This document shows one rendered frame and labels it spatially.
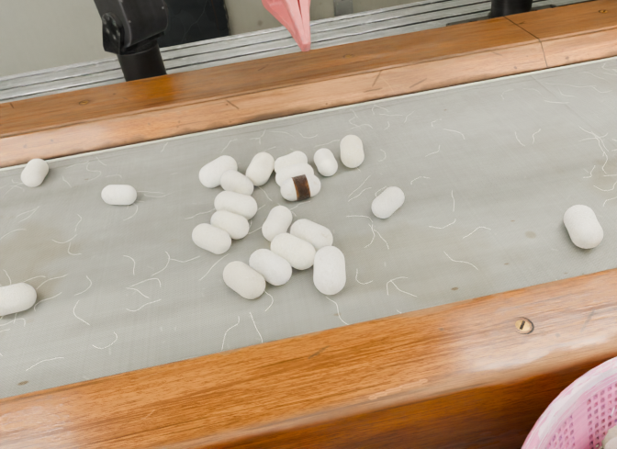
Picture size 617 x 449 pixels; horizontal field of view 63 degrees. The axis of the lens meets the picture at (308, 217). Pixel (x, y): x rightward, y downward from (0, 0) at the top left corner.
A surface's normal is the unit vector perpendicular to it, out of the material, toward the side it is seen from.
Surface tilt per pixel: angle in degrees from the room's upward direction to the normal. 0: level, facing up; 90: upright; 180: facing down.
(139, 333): 0
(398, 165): 0
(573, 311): 0
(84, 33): 90
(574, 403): 74
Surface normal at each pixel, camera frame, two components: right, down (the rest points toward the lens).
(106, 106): -0.11, -0.77
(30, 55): 0.20, 0.60
